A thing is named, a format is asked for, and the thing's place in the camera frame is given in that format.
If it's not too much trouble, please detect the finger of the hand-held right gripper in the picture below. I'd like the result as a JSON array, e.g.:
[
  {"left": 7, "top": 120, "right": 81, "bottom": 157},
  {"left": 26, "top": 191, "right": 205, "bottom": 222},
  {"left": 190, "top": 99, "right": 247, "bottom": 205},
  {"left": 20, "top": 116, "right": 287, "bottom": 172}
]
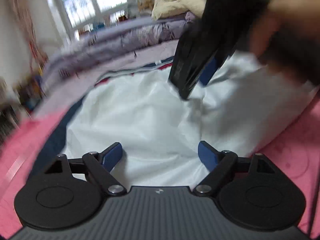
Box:
[
  {"left": 168, "top": 30, "right": 218, "bottom": 100},
  {"left": 200, "top": 51, "right": 235, "bottom": 85}
]

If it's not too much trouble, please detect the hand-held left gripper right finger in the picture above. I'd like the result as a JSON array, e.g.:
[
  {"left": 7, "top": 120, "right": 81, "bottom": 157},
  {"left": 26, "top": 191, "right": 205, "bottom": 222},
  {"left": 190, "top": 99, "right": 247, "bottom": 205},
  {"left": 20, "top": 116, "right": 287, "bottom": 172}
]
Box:
[{"left": 194, "top": 141, "right": 284, "bottom": 196}]

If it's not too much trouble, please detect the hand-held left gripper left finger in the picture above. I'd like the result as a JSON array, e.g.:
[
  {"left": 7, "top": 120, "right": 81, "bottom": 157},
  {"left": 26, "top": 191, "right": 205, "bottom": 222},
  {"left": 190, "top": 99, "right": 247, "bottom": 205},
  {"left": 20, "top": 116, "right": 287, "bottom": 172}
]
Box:
[{"left": 37, "top": 142, "right": 127, "bottom": 196}]

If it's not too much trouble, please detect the white and navy jacket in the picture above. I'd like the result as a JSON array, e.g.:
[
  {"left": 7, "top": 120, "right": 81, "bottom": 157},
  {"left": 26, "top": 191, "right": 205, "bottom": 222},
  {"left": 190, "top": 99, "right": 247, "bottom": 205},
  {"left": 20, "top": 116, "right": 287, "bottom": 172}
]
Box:
[{"left": 27, "top": 52, "right": 315, "bottom": 188}]

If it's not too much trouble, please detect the person's right hand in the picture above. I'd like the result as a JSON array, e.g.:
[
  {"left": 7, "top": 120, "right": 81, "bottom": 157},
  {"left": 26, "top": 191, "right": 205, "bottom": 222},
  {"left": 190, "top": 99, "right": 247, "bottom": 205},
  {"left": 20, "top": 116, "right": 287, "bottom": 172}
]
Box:
[{"left": 250, "top": 0, "right": 320, "bottom": 65}]

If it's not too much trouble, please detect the lilac bed sheet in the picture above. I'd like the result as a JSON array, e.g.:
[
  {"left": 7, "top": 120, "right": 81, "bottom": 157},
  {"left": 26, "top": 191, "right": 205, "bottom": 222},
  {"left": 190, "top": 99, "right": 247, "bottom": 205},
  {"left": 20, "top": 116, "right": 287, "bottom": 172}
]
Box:
[{"left": 32, "top": 40, "right": 180, "bottom": 120}]

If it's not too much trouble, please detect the cream puffy jacket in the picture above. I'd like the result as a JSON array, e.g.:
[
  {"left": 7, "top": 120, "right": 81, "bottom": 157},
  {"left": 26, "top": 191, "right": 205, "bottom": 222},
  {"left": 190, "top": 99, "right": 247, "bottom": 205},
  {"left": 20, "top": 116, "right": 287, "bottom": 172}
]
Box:
[{"left": 151, "top": 0, "right": 208, "bottom": 22}]

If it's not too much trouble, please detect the lilac leaf-print quilt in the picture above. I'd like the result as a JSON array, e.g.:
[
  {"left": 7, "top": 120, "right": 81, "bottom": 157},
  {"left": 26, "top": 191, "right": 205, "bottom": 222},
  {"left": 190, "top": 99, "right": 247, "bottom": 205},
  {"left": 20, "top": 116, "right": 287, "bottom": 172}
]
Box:
[{"left": 42, "top": 12, "right": 200, "bottom": 85}]

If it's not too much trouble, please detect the pink rabbit-embossed blanket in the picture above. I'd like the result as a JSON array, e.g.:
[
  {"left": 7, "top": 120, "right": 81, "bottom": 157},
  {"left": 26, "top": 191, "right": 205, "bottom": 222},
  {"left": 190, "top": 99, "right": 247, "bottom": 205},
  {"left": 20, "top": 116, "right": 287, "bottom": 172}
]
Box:
[{"left": 0, "top": 87, "right": 320, "bottom": 239}]

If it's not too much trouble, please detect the window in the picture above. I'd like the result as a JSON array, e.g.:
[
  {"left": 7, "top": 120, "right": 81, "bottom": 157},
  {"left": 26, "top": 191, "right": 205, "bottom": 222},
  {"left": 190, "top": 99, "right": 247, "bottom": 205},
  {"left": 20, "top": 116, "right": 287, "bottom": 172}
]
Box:
[{"left": 47, "top": 0, "right": 140, "bottom": 40}]

